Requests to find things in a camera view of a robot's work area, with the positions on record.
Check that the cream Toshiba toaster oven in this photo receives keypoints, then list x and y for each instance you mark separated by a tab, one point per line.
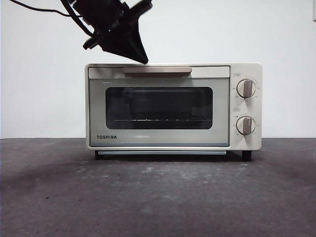
258	108

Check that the white wall plate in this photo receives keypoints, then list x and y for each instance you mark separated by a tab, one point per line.
315	10

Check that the cream timer knob, beige grip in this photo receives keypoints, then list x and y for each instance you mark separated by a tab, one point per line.
246	125

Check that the silver crumb tray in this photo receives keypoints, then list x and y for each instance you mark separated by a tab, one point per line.
148	153

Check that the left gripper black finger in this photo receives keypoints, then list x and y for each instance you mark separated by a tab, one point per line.
135	34
116	43

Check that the cream temperature knob, beige grip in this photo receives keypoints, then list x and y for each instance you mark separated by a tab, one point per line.
246	88

